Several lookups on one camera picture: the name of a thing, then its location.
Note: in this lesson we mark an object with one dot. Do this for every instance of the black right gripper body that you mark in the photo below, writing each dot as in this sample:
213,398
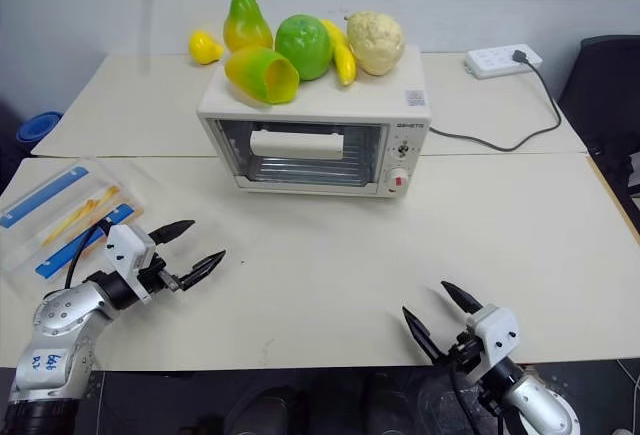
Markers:
465,350

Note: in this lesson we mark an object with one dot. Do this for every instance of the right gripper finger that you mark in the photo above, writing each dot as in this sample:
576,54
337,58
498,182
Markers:
422,337
462,300

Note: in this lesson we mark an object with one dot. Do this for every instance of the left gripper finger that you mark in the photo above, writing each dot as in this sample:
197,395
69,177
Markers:
200,269
172,231

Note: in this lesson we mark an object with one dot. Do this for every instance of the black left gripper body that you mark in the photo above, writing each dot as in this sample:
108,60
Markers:
157,277

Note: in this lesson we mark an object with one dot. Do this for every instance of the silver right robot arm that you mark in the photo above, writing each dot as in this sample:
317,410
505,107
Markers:
535,400

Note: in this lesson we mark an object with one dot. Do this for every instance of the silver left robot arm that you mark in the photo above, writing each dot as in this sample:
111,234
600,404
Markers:
55,335

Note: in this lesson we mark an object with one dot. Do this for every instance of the white toaster oven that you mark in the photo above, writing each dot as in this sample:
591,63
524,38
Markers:
310,100

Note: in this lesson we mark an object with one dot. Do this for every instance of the yellow french fries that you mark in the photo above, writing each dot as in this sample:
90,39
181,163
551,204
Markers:
85,210

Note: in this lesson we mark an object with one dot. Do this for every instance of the clear box with blue latches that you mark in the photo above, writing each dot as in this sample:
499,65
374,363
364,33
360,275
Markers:
30,215

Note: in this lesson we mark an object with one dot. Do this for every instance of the blue round bowl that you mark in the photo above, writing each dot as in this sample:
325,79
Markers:
37,127

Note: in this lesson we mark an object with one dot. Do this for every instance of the green yellow mango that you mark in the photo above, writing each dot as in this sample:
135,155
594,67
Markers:
255,72

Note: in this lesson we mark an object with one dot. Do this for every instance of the green yellow pear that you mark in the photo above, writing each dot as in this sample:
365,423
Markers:
245,25

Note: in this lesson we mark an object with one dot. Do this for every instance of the green apple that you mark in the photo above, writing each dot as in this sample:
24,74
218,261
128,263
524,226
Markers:
302,47

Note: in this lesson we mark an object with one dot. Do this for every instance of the white power strip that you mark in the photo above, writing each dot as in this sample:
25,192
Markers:
492,62

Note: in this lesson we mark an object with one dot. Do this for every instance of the yellow banana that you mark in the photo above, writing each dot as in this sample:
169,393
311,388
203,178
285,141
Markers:
344,62

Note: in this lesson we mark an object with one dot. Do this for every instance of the black chair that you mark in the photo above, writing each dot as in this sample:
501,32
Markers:
605,100

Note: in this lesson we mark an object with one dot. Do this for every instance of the black power plug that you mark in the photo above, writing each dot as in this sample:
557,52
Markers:
520,56

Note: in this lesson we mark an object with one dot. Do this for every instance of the white cauliflower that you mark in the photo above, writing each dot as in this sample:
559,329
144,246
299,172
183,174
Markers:
375,42

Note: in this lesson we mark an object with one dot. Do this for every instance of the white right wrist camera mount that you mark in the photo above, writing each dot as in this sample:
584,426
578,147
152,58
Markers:
495,332

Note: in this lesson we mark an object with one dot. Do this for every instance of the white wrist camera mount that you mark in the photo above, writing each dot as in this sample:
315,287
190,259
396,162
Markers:
127,250
495,332

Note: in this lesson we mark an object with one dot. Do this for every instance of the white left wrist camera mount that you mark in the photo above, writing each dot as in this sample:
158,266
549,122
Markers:
127,250

